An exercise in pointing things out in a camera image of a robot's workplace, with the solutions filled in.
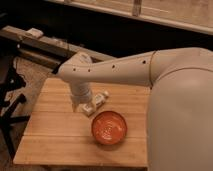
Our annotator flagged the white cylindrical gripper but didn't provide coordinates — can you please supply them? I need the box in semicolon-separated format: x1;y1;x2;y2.
69;83;92;111

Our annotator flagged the white bottle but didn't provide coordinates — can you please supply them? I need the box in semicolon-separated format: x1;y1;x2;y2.
81;91;109;116

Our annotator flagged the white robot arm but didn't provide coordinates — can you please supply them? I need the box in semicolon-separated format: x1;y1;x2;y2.
57;47;213;171

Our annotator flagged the orange ceramic bowl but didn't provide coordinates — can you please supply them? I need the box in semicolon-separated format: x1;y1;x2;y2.
91;111;127;145

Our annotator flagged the long wooden beam ledge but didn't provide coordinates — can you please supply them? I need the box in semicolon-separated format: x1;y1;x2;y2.
0;26;113;61

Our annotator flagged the black tripod stand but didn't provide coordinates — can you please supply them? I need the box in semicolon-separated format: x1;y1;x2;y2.
0;54;31;160

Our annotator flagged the small white box on ledge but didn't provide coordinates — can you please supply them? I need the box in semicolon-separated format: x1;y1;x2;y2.
26;28;43;38

